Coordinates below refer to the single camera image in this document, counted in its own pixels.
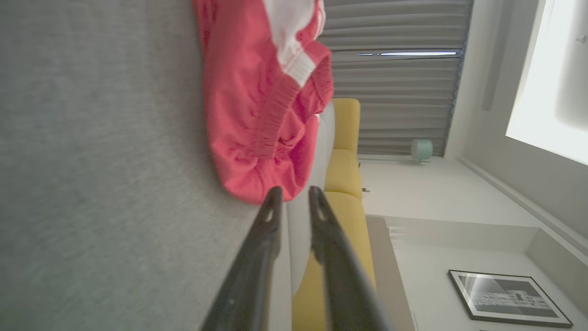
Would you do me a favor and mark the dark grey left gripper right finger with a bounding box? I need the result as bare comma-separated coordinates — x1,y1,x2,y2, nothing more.
308,186,392,331

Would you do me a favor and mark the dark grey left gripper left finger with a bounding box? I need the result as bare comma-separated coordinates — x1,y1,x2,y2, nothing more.
201,186,283,331

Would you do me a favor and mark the red shirt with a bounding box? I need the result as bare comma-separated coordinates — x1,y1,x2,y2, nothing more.
192,0,334,204

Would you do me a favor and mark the mint green round lamp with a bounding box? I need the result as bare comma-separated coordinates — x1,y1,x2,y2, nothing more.
411,139,434,162

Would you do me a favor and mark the black framed picture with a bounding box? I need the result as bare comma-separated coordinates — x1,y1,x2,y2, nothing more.
447,269,574,329

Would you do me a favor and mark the grey pleated curtain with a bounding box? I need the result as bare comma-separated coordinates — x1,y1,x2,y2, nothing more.
317,0,475,157

